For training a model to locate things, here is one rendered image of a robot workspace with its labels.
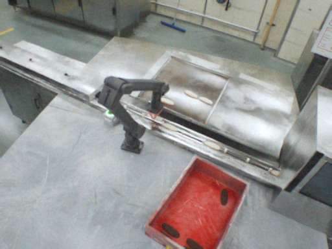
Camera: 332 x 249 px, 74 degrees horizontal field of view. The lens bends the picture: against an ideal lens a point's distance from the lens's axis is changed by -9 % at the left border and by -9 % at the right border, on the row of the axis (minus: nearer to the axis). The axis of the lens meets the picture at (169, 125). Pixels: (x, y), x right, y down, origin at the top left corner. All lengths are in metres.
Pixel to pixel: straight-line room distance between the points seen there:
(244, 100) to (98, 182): 1.08
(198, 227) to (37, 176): 0.86
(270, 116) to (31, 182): 1.48
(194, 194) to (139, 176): 0.30
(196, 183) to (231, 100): 0.66
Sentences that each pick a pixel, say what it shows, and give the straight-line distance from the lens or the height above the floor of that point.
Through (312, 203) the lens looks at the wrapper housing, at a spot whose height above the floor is 1.01.
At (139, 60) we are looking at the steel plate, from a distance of 2.17.
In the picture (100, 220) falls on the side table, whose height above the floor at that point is 0.82.
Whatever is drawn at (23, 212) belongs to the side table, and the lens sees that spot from 1.32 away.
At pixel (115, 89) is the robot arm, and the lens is 0.99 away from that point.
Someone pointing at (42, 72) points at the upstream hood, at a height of 0.92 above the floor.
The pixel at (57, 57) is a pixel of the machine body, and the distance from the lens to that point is 2.33.
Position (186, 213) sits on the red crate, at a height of 0.82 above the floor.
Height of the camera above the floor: 1.91
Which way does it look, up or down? 45 degrees down
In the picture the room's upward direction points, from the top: 8 degrees clockwise
